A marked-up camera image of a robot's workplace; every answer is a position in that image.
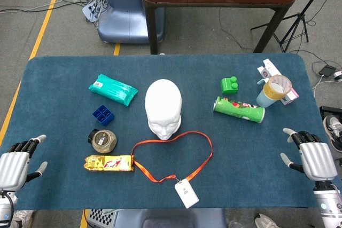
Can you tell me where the white foam mannequin head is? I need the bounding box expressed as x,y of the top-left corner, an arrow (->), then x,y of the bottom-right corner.
144,78 -> 183,141

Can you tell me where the blue grey machine base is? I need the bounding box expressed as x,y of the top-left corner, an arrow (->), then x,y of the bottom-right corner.
97,0 -> 164,44

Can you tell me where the light blue cup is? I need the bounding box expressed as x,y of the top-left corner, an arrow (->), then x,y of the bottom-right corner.
256,82 -> 281,108

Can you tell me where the white pink carton box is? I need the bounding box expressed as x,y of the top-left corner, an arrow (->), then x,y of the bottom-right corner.
256,59 -> 300,106

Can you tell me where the gold yellow biscuit packet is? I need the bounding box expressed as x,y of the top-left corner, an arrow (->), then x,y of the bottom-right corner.
83,154 -> 135,172

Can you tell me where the teal wet wipes pack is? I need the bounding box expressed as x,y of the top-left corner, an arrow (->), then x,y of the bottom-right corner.
88,74 -> 139,107

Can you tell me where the green chips can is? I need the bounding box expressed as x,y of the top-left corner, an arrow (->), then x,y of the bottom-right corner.
213,96 -> 266,124

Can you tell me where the round brown jar black lid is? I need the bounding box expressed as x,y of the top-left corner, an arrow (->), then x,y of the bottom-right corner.
87,128 -> 118,154

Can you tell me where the grey black sneaker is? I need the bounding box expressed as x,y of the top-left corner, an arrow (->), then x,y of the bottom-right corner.
322,115 -> 342,153

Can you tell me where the black white checkerboard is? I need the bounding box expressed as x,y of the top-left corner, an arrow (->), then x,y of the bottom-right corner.
87,208 -> 118,228

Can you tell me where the blue plastic grid box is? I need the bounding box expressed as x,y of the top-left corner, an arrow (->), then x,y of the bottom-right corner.
92,104 -> 115,127

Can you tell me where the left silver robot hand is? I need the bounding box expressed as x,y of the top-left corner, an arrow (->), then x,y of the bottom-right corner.
0,134 -> 48,192

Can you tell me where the light grey sneaker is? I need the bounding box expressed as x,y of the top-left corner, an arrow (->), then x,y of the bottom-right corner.
253,213 -> 281,228
12,210 -> 34,228

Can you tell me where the black crate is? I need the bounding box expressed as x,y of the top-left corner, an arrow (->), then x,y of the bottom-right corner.
319,106 -> 342,118

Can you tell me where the white power strip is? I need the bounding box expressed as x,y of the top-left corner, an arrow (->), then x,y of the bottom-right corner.
82,0 -> 107,23

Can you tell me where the green toy building block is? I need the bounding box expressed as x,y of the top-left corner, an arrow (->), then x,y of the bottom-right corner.
220,76 -> 239,95

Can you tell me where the dark blue table mat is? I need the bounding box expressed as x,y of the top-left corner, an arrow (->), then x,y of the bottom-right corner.
0,53 -> 328,211

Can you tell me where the black phone on charger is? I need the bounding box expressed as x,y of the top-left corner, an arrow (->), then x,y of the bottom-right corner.
319,65 -> 337,77

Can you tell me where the grey blue robot torso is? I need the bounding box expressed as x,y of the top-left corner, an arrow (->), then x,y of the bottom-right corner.
114,208 -> 228,228

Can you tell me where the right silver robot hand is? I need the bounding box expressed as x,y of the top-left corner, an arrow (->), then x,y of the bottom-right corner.
279,128 -> 338,182

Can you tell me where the brown packing tape roll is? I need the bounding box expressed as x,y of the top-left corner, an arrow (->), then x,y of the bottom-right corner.
263,74 -> 293,98

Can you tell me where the orange lanyard with white badge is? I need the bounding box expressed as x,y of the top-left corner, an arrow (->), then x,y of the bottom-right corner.
131,131 -> 214,209

